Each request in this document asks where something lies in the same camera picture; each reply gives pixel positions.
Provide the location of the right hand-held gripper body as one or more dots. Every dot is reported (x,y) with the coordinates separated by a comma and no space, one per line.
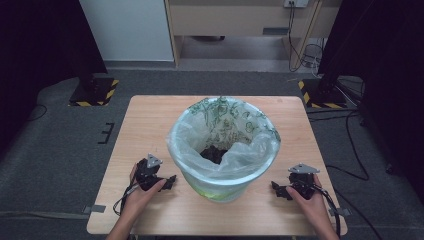
(301,181)

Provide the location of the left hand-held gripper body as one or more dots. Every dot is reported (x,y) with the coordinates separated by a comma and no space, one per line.
(146,173)

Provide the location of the person's left hand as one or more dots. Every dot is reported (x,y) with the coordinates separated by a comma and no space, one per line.
(141,198)

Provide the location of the person's right hand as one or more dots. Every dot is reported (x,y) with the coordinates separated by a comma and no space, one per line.
(308,208)

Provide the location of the grey tape piece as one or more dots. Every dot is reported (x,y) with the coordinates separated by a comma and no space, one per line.
(95,209)
(340,212)

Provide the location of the dark scraps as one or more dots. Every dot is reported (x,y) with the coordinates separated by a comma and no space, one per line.
(213,154)

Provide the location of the pale green trash bin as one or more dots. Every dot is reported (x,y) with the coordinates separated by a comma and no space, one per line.
(220,191)

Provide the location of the bin with clear plastic liner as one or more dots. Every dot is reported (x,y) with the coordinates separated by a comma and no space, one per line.
(223,140)

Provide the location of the striped-edge black stand base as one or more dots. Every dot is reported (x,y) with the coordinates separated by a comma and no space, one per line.
(321,95)
(95,93)

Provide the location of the dark curtain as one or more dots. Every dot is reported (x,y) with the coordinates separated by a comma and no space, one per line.
(36,60)
(390,66)

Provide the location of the light wooden desk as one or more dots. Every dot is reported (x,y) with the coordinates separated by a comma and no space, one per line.
(240,23)

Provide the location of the white wall socket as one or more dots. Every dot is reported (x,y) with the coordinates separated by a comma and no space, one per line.
(296,3)

